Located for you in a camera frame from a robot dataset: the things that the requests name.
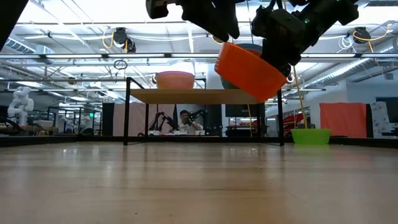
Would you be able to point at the dark background monitor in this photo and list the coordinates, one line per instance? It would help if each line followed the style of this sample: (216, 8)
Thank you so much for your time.
(242, 110)

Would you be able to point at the orange plastic bowl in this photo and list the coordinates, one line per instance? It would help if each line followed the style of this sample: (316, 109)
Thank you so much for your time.
(245, 74)

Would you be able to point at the reddish fabric screen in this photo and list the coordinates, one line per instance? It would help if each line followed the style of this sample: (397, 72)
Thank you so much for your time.
(343, 119)

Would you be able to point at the wooden shelf with black legs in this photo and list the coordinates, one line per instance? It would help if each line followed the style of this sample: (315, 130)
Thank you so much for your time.
(186, 96)

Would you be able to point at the person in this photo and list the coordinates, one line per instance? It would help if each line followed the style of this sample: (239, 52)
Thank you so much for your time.
(187, 127)

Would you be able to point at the teal plastic bowl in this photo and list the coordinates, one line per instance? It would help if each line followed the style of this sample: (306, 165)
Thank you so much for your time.
(228, 84)

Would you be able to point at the green plastic bowl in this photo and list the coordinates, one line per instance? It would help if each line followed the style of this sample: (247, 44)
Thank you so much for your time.
(311, 137)

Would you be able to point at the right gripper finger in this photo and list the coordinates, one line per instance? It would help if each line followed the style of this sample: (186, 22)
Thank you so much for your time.
(275, 59)
(290, 60)

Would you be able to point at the black background robot arm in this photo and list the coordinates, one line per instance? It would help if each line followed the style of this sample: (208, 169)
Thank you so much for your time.
(199, 114)
(161, 121)

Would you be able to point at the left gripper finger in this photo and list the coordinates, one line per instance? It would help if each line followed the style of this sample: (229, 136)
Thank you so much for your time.
(222, 25)
(157, 8)

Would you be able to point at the black upright panel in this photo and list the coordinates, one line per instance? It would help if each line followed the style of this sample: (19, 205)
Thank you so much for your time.
(108, 119)

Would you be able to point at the silver ventilation duct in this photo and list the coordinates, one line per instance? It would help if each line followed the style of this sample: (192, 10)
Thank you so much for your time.
(34, 47)
(357, 67)

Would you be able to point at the white patterned panel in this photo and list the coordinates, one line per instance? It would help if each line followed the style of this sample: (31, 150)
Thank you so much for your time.
(379, 115)

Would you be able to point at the beige partition screen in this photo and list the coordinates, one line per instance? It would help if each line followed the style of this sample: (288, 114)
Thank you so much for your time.
(136, 119)

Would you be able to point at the long ceiling light strip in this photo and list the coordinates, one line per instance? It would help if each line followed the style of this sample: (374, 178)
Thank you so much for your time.
(77, 55)

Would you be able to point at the black background cabinet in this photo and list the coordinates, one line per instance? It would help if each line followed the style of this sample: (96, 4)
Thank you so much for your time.
(214, 124)

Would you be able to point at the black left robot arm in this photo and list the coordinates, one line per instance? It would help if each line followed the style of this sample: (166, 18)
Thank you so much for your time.
(7, 15)

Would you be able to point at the yellow plastic bowl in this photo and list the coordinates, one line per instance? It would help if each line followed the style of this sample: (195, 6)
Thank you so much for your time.
(175, 84)

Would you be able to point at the white humanoid robot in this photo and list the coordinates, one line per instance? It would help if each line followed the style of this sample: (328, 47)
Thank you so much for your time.
(20, 105)

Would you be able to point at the black metal table frame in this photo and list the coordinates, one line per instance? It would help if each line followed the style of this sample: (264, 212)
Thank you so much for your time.
(62, 140)

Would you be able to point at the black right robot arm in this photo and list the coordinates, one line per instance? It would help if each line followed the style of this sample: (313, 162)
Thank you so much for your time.
(329, 15)

